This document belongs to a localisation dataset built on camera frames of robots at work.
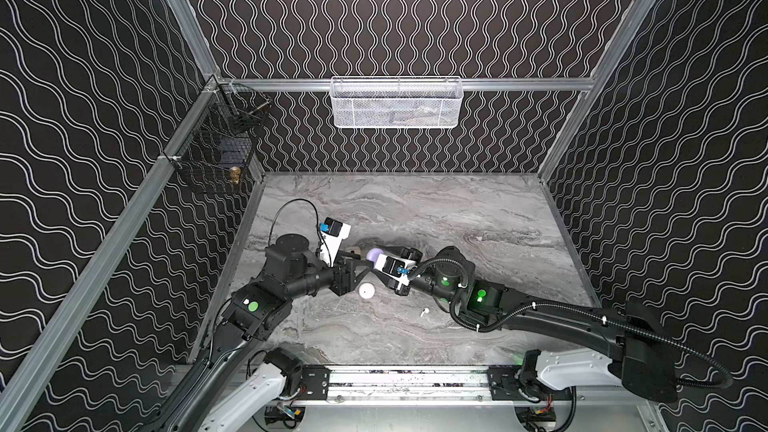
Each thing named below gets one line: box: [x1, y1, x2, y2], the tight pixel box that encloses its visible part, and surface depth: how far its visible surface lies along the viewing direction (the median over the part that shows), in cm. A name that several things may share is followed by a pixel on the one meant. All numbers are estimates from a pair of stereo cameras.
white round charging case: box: [358, 282, 375, 299], surface depth 90 cm
